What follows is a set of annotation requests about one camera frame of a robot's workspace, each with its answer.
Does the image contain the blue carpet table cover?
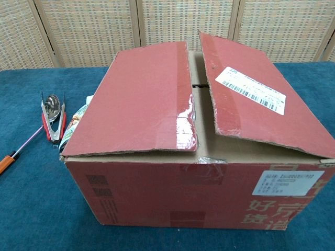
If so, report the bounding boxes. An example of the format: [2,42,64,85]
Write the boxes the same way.
[0,61,335,251]

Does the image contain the metal tongs with red handles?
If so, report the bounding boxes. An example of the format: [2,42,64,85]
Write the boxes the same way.
[40,90,68,150]

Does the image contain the orange handled screwdriver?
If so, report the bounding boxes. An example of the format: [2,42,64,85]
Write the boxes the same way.
[0,125,44,175]

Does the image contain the metal spoon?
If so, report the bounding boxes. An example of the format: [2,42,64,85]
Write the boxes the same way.
[43,94,62,124]

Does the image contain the red cardboard box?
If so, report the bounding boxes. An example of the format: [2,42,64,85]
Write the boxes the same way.
[59,30,335,231]

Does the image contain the woven wooden folding screen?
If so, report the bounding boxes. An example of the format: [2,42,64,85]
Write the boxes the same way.
[0,0,335,72]

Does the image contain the colourful printed snack bag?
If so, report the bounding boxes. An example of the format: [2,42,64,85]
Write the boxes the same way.
[58,95,93,154]

